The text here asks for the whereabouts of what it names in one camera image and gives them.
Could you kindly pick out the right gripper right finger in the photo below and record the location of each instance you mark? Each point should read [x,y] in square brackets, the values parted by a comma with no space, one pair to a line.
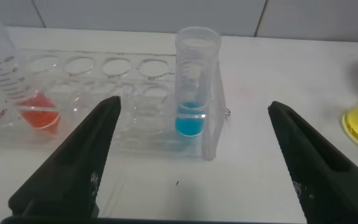
[325,168]

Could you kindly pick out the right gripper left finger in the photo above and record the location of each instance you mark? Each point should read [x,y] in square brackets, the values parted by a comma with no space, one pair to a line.
[73,165]

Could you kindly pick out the blue pigment test tube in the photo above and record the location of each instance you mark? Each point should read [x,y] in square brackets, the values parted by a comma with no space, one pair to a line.
[190,123]

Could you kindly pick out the red pigment test tube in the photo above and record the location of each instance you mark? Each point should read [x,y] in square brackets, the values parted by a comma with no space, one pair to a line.
[39,115]

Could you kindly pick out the clear acrylic test tube rack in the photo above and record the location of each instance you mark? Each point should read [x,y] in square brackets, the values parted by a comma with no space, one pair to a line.
[110,93]

